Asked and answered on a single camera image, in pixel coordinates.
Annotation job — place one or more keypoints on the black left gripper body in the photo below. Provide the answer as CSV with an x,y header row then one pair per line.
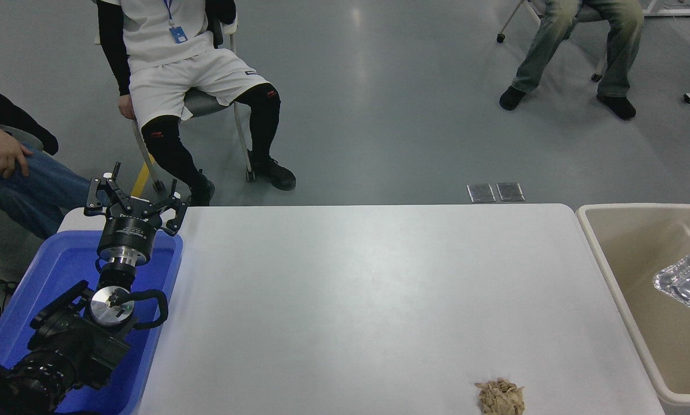
x,y
128,233

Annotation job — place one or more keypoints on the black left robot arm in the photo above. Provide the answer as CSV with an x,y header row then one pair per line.
x,y
68,346

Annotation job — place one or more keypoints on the metal floor plate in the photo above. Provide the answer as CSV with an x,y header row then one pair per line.
x,y
510,191
481,193

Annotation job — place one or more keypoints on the person's hand by chair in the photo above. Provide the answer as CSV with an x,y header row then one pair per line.
x,y
126,107

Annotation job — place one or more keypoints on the person's hand on knee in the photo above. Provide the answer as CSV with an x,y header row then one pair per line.
x,y
9,153

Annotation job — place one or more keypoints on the person at table edge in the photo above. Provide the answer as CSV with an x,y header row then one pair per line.
x,y
39,190

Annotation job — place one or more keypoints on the blue plastic tray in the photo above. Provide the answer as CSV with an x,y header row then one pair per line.
x,y
56,271

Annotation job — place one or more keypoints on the grey chair with metal legs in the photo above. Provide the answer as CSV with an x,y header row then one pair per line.
x,y
200,105

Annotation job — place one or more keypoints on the person with blue badge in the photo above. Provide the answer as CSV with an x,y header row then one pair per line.
x,y
166,86

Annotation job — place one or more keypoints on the blue ID badge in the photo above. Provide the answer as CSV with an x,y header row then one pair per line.
x,y
177,34

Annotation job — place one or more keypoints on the crumpled tan paper ball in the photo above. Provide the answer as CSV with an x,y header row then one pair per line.
x,y
500,397

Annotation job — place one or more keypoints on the white wheeled chair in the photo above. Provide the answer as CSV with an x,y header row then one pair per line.
x,y
515,17

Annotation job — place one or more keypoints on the person with dark shoes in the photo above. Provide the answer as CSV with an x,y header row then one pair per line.
x,y
552,52

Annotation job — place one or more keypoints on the large pale bin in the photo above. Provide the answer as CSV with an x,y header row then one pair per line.
x,y
638,259

